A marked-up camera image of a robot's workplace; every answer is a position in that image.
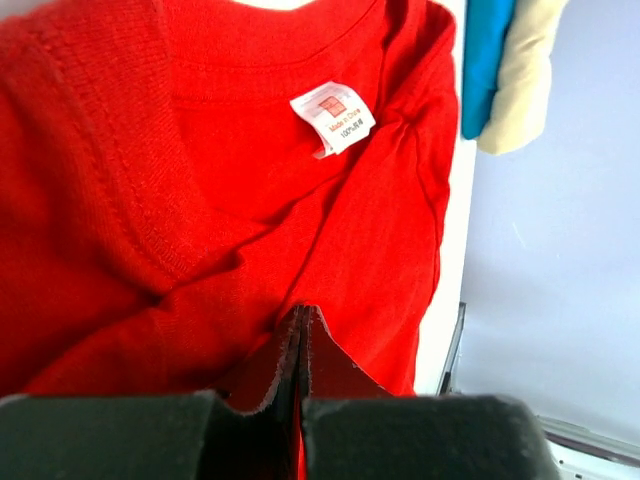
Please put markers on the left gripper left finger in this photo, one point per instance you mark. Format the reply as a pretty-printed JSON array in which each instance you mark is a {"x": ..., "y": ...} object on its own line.
[{"x": 242, "y": 427}]

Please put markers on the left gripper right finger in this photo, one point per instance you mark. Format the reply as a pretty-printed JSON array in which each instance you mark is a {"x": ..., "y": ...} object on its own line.
[{"x": 353, "y": 428}]

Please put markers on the red t shirt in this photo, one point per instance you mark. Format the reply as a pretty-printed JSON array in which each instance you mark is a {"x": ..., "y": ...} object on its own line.
[{"x": 177, "y": 175}]

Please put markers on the beige folded t shirt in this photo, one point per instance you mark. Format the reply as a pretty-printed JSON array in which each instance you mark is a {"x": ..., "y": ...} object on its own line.
[{"x": 519, "y": 107}]

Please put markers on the blue folded t shirt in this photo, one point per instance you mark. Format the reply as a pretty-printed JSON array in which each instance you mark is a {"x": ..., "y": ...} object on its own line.
[{"x": 486, "y": 25}]

